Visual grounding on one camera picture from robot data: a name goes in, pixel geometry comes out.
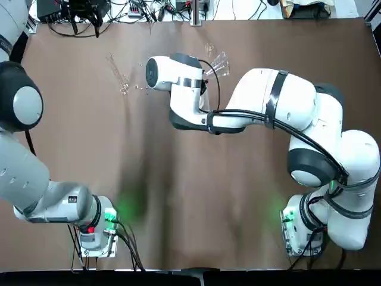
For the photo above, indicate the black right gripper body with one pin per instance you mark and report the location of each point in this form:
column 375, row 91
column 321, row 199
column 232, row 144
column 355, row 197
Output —
column 205, row 85

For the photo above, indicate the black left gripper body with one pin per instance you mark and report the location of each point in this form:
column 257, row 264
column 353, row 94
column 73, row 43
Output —
column 86, row 7

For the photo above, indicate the clear glass conical flask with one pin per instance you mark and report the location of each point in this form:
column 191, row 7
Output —
column 220, row 65

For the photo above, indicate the black electronics box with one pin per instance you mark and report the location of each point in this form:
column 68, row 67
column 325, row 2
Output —
column 53, row 10

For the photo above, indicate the small clear glass vessel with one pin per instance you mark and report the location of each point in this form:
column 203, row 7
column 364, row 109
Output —
column 209, row 49

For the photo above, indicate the grey power strip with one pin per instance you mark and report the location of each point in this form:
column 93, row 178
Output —
column 134, row 10

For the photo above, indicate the grey electronics box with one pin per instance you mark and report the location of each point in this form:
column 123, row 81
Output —
column 183, row 5

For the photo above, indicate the aluminium frame rail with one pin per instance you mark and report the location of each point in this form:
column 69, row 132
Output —
column 372, row 10
column 32, row 26

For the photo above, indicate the aluminium camera post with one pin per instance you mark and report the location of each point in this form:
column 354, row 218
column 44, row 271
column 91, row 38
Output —
column 197, row 12

